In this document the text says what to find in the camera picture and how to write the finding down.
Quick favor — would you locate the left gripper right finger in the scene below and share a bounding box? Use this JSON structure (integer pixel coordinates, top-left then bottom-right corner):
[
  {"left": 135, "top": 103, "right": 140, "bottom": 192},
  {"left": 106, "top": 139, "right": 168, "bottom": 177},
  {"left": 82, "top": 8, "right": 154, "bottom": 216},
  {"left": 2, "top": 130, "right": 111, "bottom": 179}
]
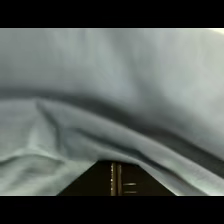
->
[{"left": 116, "top": 161, "right": 177, "bottom": 197}]

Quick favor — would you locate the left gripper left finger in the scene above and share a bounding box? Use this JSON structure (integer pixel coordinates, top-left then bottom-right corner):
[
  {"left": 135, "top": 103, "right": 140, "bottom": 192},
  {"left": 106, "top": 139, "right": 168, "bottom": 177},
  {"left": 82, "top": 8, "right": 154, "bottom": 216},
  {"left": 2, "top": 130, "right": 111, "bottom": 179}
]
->
[{"left": 57, "top": 160, "right": 116, "bottom": 197}]

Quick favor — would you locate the blue shirt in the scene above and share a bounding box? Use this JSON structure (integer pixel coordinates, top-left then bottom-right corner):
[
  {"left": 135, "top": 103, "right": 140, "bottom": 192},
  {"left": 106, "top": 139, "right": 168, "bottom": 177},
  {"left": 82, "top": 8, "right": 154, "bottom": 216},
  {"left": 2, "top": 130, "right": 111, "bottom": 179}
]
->
[{"left": 0, "top": 28, "right": 224, "bottom": 197}]

